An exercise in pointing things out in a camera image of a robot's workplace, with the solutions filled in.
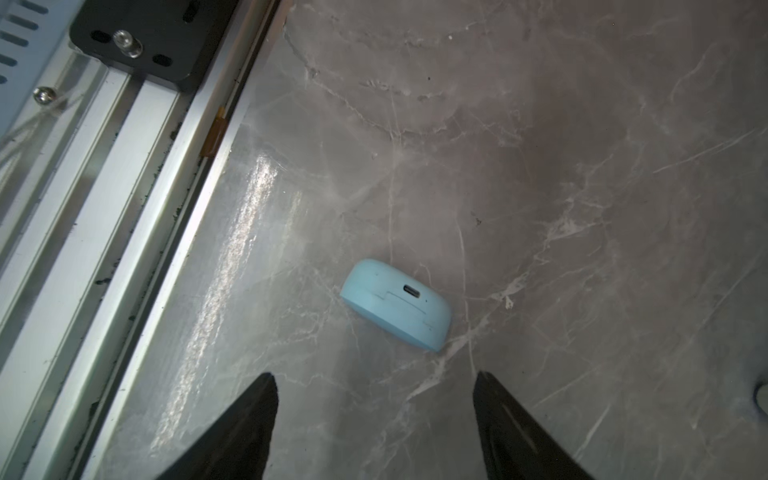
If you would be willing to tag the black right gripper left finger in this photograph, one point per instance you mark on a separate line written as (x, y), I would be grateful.
(237, 444)

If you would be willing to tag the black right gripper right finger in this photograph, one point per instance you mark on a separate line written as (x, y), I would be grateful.
(513, 444)

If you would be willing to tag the white earbud charging case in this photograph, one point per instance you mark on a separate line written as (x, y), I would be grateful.
(761, 398)

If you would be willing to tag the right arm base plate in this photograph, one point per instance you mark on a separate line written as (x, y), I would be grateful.
(169, 42)

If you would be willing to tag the light blue charging case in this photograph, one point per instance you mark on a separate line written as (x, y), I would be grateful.
(397, 303)

